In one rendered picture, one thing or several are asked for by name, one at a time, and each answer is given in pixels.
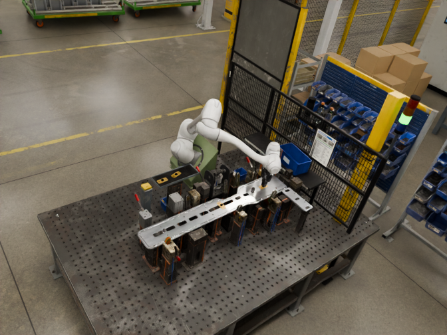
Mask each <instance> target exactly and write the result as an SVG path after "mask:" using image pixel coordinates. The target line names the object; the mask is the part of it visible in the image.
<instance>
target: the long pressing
mask: <svg viewBox="0 0 447 335"><path fill-rule="evenodd" d="M261 182H262V177H261V178H259V179H256V180H254V181H251V182H249V183H247V184H245V185H242V186H240V187H238V189H237V194H235V195H233V196H231V197H229V198H227V199H219V198H215V199H212V200H209V201H207V202H205V203H203V204H200V205H198V206H195V207H193V208H191V209H189V210H186V211H184V212H181V213H179V214H177V215H175V216H173V217H170V218H168V219H165V220H163V221H161V222H159V223H156V224H154V225H151V226H149V227H147V228H145V229H142V230H140V231H139V232H138V238H139V239H140V240H141V241H142V243H143V244H144V246H145V247H146V248H147V249H155V248H156V247H159V246H160V245H163V243H164V241H165V239H166V237H170V238H171V240H174V239H176V238H178V237H180V236H182V235H185V234H186V233H189V232H190V231H193V230H195V229H197V228H199V227H201V226H203V225H206V224H208V223H210V222H212V221H214V220H216V219H219V218H220V217H223V216H224V215H227V214H229V213H231V212H233V211H235V210H236V209H237V206H238V205H239V204H240V203H241V204H242V205H243V207H244V206H246V205H254V204H256V203H259V202H260V201H263V200H265V199H267V198H269V197H270V195H271V194H272V191H274V190H275V189H276V190H277V193H276V194H278V193H280V192H282V190H284V189H287V186H286V185H285V184H284V183H283V182H282V181H280V180H279V179H278V178H276V177H275V176H274V175H273V177H272V178H271V181H270V182H268V183H267V185H268V187H266V188H264V189H260V188H261V187H260V188H259V186H261ZM252 187H254V188H255V192H254V193H252V192H251V188H252ZM245 193H248V194H249V195H247V196H243V194H245ZM236 197H241V199H238V200H236V199H235V198H236ZM245 199H246V200H245ZM229 200H232V201H233V202H232V203H230V204H227V205H225V206H226V208H225V209H222V208H219V209H216V210H214V211H212V212H210V211H209V209H211V208H214V207H216V206H219V205H218V204H217V202H219V201H220V202H221V203H225V202H227V201H229ZM205 211H207V212H208V213H207V214H205V215H203V216H201V215H200V214H201V213H203V212H205ZM194 216H197V217H198V218H197V219H194V220H192V221H190V220H189V218H191V217H194ZM183 221H186V222H187V223H185V224H183V225H181V226H178V223H180V222H183ZM171 226H175V229H172V230H170V231H166V232H163V229H167V228H169V227H171ZM160 231H162V232H163V234H161V235H159V236H157V237H155V236H153V234H155V233H158V232H160Z"/></svg>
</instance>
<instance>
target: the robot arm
mask: <svg viewBox="0 0 447 335"><path fill-rule="evenodd" d="M221 113H222V105H221V103H220V101H219V100H216V99H210V100H208V101H207V102H206V105H205V106H204V108H203V110H202V111H201V114H200V115H199V116H198V117H197V118H196V119H195V120H192V119H186V120H184V121H183V122H182V124H181V126H180V129H179V132H178V137H177V140H176V141H174V142H173V143H172V145H171V147H170V150H171V153H172V155H173V156H174V157H175V158H176V159H177V160H179V162H180V163H181V164H182V166H184V165H186V164H191V165H192V166H194V165H195V163H196V162H197V160H198V158H199V157H200V156H201V155H202V154H201V153H199V152H197V151H195V150H193V142H194V140H195V138H196V136H197V135H198V134H199V135H200V136H202V137H204V138H207V139H209V140H215V141H219V142H227V143H230V144H233V145H234V146H236V147H237V148H239V149H240V150H241V151H242V152H244V153H245V154H247V155H248V156H249V157H250V158H252V159H253V160H255V161H257V162H259V163H261V164H262V165H263V167H261V177H262V182H261V185H263V187H266V185H267V183H268V182H270V181H271V178H272V177H273V175H274V174H277V173H278V172H279V170H280V169H281V160H280V158H279V154H280V146H279V144H278V143H277V142H270V144H269V145H268V147H267V150H266V154H265V156H261V155H259V154H257V153H255V152H254V151H253V150H252V149H251V148H249V147H248V146H247V145H245V144H244V143H243V142H242V141H241V140H239V139H238V138H236V137H235V136H232V135H231V134H228V133H227V132H224V131H223V130H221V129H219V128H218V122H219V120H220V116H221ZM266 175H267V176H266ZM269 175H270V176H269ZM265 176H266V180H265Z"/></svg>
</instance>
